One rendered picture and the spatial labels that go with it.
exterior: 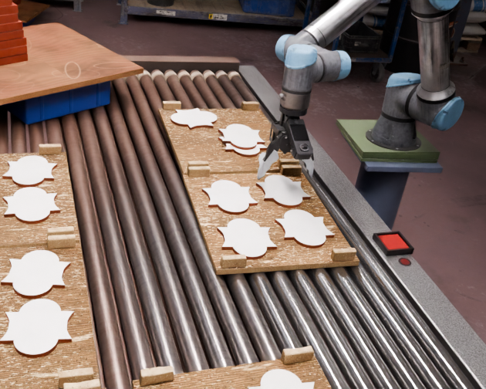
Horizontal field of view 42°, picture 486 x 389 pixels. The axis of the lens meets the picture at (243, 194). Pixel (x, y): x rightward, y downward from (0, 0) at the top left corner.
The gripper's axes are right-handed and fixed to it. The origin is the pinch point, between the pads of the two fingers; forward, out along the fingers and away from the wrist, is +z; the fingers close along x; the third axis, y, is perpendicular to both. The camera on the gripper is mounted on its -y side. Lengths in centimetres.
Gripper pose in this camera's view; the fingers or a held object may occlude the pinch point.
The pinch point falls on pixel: (285, 180)
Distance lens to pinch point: 170.8
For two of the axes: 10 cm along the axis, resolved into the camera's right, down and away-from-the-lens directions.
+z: -1.1, 8.9, 4.5
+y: -2.7, -4.6, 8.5
